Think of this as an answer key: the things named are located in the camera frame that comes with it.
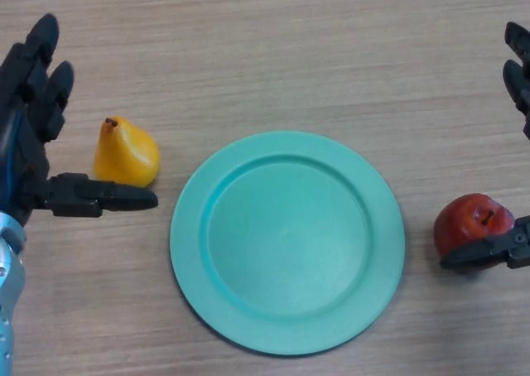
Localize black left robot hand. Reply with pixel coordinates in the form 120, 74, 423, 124
0, 13, 160, 230

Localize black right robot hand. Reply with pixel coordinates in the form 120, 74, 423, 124
439, 21, 530, 270

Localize yellow pear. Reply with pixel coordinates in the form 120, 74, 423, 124
93, 116, 161, 188

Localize green round plate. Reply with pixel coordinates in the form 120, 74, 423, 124
169, 130, 406, 357

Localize red apple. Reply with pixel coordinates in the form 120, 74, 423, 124
433, 192, 517, 272

